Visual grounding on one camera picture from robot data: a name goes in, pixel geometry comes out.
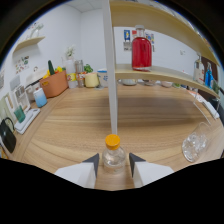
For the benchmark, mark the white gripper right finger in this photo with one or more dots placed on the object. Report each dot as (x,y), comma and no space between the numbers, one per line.
(148,171)

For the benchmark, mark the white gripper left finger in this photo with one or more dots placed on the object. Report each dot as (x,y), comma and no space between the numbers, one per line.
(80,173)

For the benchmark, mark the small clear bottle orange cap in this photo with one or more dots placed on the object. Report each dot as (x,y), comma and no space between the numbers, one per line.
(113,160)

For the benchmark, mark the green cup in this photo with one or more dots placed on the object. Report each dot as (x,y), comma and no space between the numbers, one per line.
(19,114)

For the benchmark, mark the white and blue cup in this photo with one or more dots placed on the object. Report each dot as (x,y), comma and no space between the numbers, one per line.
(40,98)

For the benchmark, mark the clear glass with ice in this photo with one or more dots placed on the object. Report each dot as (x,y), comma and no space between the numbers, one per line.
(195,145)

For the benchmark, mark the white kitchen scale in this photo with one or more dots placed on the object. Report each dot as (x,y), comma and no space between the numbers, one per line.
(28,120)

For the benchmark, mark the black kettle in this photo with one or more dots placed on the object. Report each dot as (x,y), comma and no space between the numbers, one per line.
(7,136)

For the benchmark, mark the white notebook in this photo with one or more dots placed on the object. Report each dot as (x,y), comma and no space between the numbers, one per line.
(211,109)

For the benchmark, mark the orange storage basket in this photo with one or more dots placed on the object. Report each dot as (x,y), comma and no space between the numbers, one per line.
(55,86)

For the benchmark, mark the white bowl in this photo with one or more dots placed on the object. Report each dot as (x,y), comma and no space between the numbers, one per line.
(129,82)

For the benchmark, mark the yellow mug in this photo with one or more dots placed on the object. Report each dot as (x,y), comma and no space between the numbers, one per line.
(91,80)

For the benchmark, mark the blue rimmed bowl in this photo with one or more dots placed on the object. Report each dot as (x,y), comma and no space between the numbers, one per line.
(102,78)

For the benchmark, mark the green potted plant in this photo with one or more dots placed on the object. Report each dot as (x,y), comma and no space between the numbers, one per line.
(88,68)

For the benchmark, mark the two-tier wooden shelf rack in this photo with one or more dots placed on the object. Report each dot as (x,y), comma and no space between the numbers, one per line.
(110,66)

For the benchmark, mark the red liquid glass bottle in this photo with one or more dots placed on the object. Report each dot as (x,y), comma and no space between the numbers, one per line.
(141,53)

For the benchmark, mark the blue yellow wall poster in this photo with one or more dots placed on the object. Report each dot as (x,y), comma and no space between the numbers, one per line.
(127,35)

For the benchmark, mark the wooden wall shelf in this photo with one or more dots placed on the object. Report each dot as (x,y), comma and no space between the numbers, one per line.
(30,41)

